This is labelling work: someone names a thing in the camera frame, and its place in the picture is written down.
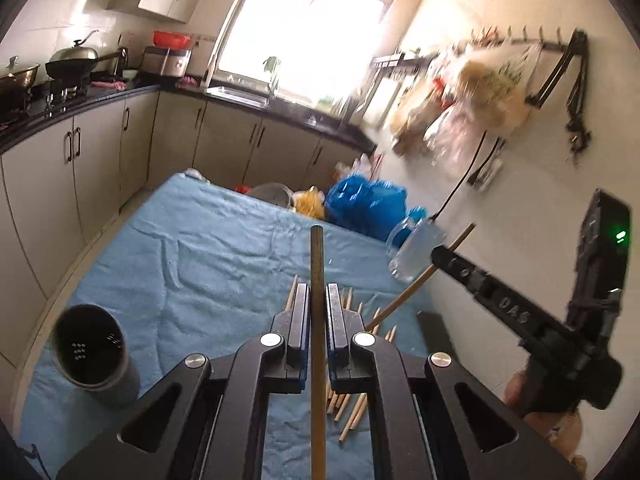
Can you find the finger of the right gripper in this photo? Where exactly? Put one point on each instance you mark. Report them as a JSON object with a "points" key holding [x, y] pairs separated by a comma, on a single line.
{"points": [[461, 270]]}

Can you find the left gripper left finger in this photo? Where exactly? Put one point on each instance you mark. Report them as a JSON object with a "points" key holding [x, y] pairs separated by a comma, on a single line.
{"points": [[289, 374]]}

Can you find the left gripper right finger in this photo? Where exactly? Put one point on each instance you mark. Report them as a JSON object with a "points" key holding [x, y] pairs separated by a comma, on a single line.
{"points": [[347, 368]]}

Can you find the light wooden chopstick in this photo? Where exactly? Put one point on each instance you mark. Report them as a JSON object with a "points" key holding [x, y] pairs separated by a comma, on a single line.
{"points": [[414, 286]]}

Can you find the dark wooden chopstick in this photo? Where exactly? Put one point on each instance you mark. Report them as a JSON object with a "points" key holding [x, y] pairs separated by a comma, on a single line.
{"points": [[318, 357]]}

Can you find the black cylindrical utensil holder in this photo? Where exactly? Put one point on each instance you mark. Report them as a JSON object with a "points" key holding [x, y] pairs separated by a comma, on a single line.
{"points": [[91, 352]]}

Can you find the lower kitchen cabinets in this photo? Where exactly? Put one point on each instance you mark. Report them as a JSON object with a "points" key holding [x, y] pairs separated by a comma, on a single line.
{"points": [[65, 176]]}

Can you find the kitchen faucet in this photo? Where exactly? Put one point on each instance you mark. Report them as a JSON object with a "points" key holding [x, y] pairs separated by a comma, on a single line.
{"points": [[270, 67]]}

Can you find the person's right hand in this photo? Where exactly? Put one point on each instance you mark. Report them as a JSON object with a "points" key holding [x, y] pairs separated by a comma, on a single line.
{"points": [[562, 431]]}

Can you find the pile of wooden chopsticks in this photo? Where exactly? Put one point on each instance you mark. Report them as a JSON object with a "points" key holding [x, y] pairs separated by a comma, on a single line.
{"points": [[387, 390]]}

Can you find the clear glass pitcher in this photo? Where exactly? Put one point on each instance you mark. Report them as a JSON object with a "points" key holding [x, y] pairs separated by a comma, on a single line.
{"points": [[413, 256]]}

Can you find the blue plastic bag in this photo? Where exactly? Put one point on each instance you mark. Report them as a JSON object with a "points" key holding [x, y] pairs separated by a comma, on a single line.
{"points": [[372, 208]]}

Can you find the yellow plastic bag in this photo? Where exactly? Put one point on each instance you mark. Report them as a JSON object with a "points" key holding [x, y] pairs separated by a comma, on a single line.
{"points": [[310, 203]]}

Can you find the white colander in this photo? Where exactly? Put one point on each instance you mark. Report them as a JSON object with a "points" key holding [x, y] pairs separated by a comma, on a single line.
{"points": [[276, 194]]}

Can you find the hanging plastic bags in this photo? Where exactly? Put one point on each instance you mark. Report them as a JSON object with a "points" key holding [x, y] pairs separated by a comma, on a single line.
{"points": [[463, 99]]}

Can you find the window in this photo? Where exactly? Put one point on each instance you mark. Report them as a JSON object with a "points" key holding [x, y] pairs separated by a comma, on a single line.
{"points": [[324, 47]]}

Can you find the silver rice cooker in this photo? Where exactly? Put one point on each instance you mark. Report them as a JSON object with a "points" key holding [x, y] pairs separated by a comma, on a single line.
{"points": [[165, 62]]}

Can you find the red basin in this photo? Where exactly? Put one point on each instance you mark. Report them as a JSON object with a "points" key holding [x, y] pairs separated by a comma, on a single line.
{"points": [[170, 40]]}

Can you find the black wok with lid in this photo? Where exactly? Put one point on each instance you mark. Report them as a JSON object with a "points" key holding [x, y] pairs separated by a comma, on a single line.
{"points": [[79, 60]]}

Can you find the steel pot with lid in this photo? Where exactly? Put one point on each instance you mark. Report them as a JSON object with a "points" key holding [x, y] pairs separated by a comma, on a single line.
{"points": [[16, 80]]}

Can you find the wall hook rack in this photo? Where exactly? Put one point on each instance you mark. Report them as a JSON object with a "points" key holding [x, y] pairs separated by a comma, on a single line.
{"points": [[490, 37]]}

